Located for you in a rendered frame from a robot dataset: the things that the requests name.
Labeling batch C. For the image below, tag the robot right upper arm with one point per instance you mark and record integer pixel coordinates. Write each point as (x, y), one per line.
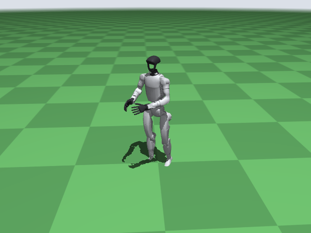
(140, 83)

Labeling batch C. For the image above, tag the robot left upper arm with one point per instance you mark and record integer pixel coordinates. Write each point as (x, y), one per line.
(165, 85)

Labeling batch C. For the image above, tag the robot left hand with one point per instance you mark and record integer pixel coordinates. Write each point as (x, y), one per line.
(141, 108)

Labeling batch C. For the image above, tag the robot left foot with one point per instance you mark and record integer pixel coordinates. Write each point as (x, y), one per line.
(168, 161)

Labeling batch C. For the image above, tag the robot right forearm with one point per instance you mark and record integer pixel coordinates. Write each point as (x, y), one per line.
(135, 96)

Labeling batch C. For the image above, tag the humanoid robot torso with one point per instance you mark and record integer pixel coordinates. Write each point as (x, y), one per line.
(154, 91)

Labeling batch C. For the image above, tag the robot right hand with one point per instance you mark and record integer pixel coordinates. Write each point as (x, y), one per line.
(129, 102)

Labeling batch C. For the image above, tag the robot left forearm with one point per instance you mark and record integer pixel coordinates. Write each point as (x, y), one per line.
(158, 103)

